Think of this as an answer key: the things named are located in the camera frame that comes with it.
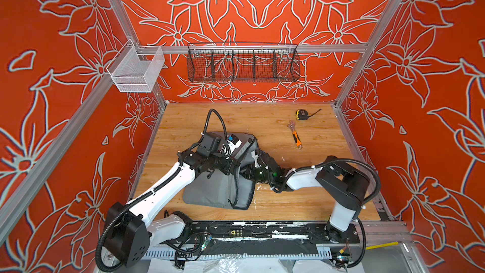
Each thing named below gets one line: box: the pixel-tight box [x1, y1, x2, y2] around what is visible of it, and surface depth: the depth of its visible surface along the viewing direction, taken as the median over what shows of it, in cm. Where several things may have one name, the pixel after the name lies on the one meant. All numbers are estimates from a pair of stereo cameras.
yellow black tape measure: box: [295, 108, 323, 121], surface depth 112 cm
